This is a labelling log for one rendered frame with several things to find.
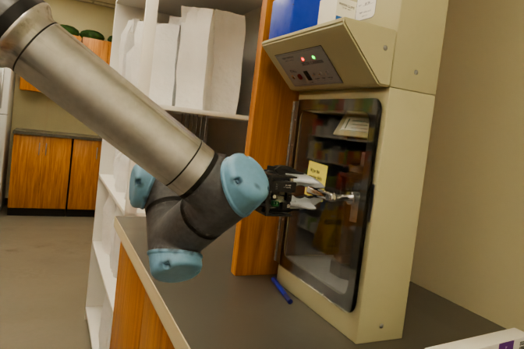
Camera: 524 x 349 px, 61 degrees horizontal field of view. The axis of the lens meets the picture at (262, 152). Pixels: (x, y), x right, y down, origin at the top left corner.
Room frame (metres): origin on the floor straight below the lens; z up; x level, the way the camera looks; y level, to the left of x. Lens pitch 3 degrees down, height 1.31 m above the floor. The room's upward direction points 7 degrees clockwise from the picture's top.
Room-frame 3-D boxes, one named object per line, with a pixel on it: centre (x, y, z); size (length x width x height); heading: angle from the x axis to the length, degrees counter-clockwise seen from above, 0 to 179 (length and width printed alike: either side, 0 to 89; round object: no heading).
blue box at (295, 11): (0.99, -0.05, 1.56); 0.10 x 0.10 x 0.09; 26
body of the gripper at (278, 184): (0.78, 0.00, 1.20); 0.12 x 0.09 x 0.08; 115
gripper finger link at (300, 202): (0.83, -0.09, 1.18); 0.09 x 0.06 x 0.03; 115
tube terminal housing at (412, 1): (0.99, -0.25, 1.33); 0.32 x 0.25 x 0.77; 26
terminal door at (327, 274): (0.93, -0.13, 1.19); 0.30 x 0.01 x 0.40; 25
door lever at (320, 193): (0.85, -0.14, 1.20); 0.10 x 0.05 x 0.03; 25
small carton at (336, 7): (0.86, -0.11, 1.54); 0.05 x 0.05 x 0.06; 34
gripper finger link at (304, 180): (0.83, -0.09, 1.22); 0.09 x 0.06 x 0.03; 115
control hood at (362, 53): (0.91, -0.09, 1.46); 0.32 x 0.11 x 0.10; 26
